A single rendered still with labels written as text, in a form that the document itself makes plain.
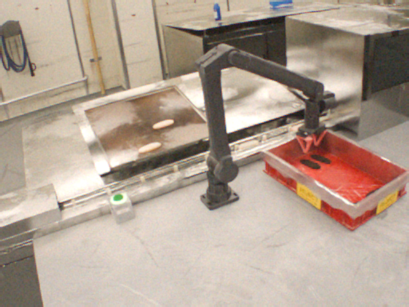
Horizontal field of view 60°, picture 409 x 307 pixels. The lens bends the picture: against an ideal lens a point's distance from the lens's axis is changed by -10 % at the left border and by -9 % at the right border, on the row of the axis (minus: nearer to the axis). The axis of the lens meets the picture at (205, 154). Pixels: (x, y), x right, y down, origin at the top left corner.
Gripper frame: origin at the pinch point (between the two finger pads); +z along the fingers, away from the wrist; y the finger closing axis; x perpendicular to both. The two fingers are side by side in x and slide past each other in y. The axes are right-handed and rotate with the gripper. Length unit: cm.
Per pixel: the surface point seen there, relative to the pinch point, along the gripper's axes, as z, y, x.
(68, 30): -7, -62, -392
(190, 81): -8, -10, -85
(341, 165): 7.7, -7.0, 10.6
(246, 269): 9, 57, 19
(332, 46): -31.7, -33.3, -11.8
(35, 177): 10, 84, -86
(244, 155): 4.3, 16.1, -21.2
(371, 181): 7.8, -4.6, 25.8
